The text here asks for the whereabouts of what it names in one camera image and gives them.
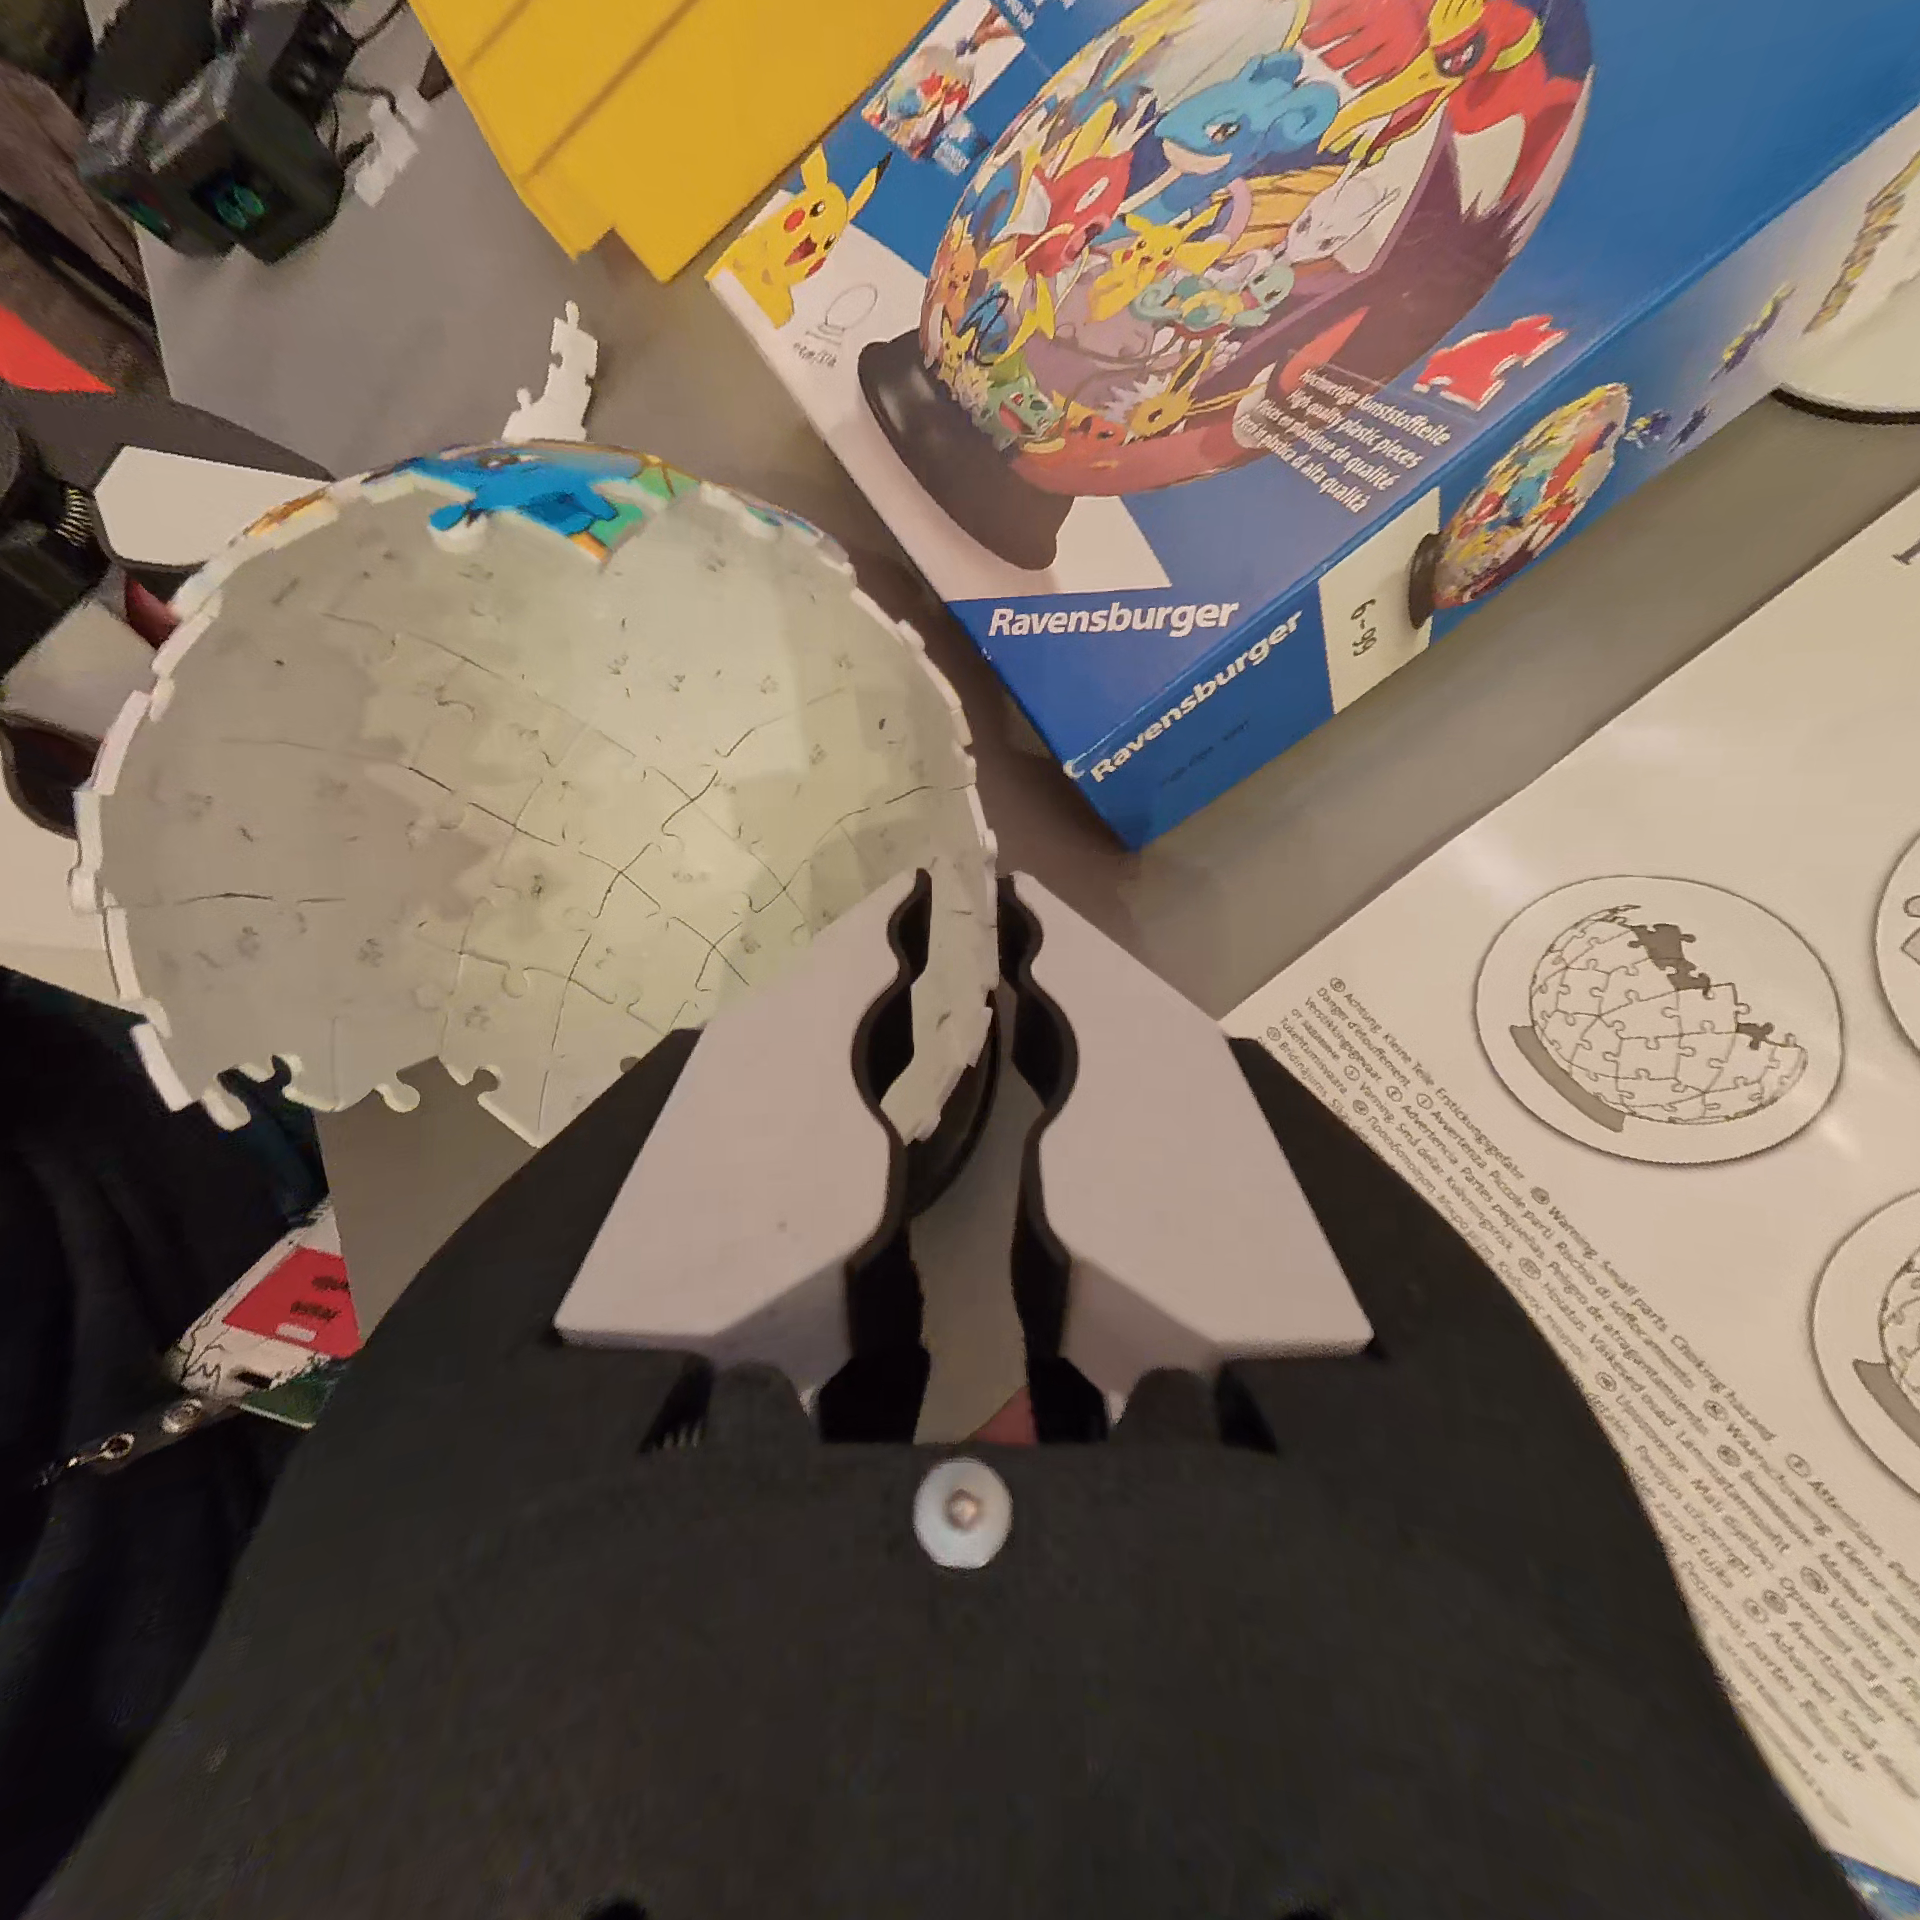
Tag partly built white puzzle ball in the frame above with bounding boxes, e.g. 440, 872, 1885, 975
72, 440, 1002, 1151

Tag red labelled paper leaflet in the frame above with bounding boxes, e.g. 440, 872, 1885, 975
163, 1195, 367, 1421

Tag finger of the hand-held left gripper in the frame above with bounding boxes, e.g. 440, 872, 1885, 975
0, 600, 164, 966
92, 443, 336, 579

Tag white instruction sheet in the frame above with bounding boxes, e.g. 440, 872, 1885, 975
1222, 494, 1920, 1896

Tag blue puzzle box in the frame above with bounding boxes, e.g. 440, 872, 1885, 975
704, 0, 1920, 851

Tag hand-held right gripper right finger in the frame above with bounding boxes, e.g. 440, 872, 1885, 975
998, 874, 1379, 1445

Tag red flat object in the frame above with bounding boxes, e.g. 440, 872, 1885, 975
0, 299, 118, 396

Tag person's dark jacket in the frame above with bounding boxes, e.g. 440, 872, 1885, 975
0, 966, 336, 1847

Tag white puzzle piece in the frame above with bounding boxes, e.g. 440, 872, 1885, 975
350, 85, 439, 208
499, 299, 607, 445

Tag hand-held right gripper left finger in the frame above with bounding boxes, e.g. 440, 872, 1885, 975
552, 866, 937, 1445

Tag black device with green display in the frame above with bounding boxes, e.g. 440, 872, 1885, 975
78, 0, 350, 268

